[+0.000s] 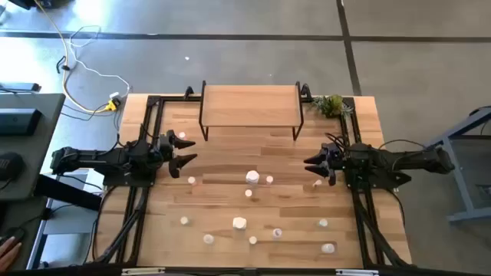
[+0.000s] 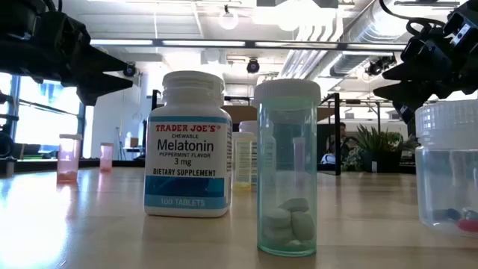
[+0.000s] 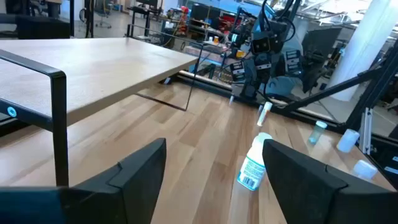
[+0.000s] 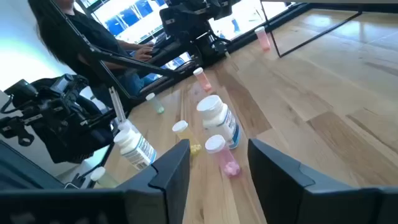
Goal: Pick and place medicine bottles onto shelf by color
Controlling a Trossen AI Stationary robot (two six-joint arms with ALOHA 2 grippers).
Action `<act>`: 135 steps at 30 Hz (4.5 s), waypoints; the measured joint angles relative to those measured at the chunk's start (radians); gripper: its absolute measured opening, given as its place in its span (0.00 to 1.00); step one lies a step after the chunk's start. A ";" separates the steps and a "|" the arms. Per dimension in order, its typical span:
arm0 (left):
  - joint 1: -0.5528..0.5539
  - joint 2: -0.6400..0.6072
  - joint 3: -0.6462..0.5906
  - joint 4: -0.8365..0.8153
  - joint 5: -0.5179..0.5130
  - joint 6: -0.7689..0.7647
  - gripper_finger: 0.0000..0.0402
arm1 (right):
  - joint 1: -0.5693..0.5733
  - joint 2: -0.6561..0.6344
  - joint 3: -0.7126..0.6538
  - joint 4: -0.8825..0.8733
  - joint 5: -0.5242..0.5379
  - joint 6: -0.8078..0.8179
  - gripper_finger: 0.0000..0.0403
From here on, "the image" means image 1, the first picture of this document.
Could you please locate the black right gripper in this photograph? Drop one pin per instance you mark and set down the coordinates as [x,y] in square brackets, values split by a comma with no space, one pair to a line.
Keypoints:
[337,159]

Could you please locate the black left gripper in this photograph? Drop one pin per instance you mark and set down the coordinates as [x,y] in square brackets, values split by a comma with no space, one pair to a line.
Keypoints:
[161,151]

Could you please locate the white bottle with blue label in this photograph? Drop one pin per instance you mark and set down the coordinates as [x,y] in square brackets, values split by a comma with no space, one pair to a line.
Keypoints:
[323,222]

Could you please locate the teal pill bottle white cap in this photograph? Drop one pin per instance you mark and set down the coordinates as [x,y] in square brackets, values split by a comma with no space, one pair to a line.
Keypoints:
[184,220]
[277,233]
[252,240]

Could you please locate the round white labelled medicine bottle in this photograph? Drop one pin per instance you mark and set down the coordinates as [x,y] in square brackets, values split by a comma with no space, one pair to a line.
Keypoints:
[252,177]

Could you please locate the yellow pill bottle white cap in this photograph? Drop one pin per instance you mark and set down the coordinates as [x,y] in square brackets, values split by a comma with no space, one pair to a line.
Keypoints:
[248,193]

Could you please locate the square white labelled medicine bottle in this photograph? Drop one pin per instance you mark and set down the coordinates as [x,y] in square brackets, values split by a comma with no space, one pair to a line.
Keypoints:
[239,223]

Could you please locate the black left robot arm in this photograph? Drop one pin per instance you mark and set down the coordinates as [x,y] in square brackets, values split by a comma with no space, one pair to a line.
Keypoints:
[96,157]

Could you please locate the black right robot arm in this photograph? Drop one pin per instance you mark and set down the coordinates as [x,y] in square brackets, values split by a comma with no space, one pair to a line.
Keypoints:
[403,159]

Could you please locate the wooden shelf black metal legs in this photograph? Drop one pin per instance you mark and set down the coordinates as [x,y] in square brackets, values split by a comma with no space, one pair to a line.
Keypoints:
[249,105]

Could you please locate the green potted plant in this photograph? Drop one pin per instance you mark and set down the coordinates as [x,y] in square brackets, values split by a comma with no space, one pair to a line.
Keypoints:
[331,104]

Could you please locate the yellow plug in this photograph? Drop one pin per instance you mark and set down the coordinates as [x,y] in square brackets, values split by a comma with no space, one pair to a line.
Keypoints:
[111,104]

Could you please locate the white power adapter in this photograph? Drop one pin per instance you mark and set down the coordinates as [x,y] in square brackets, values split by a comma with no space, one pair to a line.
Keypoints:
[115,95]

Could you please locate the black angled bar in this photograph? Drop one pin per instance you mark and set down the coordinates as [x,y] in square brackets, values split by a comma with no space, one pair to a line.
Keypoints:
[69,193]

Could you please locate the grey desk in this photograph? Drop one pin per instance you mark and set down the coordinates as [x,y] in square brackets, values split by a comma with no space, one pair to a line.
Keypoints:
[38,153]

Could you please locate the blue-grey metal table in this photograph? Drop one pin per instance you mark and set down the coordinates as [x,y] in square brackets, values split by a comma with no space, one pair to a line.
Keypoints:
[470,215]

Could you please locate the black box device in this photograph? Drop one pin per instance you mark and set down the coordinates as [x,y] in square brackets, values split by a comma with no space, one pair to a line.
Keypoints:
[19,120]

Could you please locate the black portable speaker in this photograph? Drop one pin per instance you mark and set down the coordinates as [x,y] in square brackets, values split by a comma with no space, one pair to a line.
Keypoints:
[9,165]

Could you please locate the black flat device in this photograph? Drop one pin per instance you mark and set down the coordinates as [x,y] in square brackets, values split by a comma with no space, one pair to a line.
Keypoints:
[19,87]

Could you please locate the person's hand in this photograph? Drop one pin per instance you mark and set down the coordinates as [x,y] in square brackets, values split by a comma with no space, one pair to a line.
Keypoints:
[7,251]

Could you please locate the silver bracket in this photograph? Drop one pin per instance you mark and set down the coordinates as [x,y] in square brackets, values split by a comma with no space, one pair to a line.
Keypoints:
[356,272]
[142,271]

